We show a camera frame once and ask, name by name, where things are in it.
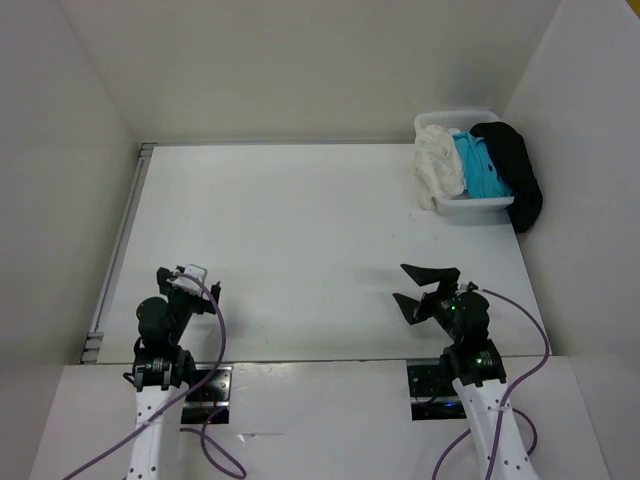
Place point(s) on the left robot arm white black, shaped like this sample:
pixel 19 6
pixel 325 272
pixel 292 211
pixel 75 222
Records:
pixel 163 371

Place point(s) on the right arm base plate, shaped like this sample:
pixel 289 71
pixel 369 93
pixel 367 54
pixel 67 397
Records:
pixel 431 394

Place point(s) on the white plastic basket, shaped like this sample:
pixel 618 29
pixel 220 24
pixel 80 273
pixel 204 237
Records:
pixel 462 120

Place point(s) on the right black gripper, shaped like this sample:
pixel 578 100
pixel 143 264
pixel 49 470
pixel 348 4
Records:
pixel 418 310

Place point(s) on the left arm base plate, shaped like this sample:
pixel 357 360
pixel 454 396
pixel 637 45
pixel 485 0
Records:
pixel 211 402

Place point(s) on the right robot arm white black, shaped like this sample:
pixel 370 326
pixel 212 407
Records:
pixel 473 367

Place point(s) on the black t shirt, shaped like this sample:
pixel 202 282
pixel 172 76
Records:
pixel 508 152

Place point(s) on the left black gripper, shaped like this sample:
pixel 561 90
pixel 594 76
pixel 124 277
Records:
pixel 202 304

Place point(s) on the white t shirt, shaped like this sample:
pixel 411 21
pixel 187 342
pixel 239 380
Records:
pixel 437 166

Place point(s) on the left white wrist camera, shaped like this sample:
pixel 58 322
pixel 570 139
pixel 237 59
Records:
pixel 190 278

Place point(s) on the cyan t shirt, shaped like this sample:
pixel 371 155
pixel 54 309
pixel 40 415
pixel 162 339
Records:
pixel 481 176

